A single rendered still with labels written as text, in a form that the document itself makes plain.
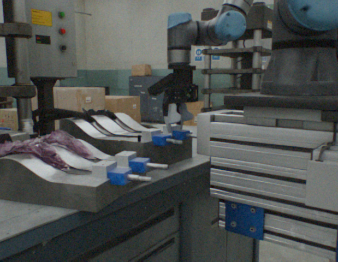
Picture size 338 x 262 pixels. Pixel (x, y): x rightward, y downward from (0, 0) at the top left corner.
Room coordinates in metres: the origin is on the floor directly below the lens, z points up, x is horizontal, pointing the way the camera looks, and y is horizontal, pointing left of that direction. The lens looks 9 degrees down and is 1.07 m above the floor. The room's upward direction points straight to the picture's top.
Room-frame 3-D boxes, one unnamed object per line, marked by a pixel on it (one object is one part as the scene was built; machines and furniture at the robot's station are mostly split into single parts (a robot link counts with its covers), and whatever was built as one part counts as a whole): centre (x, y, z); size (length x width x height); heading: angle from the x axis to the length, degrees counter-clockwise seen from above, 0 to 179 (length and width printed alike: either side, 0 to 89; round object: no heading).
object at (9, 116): (6.01, 2.58, 0.34); 0.63 x 0.45 x 0.40; 58
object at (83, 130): (1.22, 0.20, 0.87); 0.50 x 0.26 x 0.14; 54
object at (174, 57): (1.11, -0.03, 1.13); 0.08 x 0.08 x 0.05
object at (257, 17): (5.68, -1.25, 1.03); 1.54 x 0.94 x 2.06; 148
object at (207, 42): (1.12, -0.13, 1.21); 0.11 x 0.11 x 0.08; 14
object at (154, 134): (1.01, 0.01, 0.89); 0.13 x 0.05 x 0.05; 54
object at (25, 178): (0.88, 0.34, 0.86); 0.50 x 0.26 x 0.11; 71
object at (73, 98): (5.33, 1.62, 0.47); 1.22 x 0.80 x 0.94; 62
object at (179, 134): (1.10, -0.05, 0.89); 0.13 x 0.05 x 0.05; 54
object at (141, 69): (8.67, 0.66, 1.26); 0.42 x 0.33 x 0.29; 58
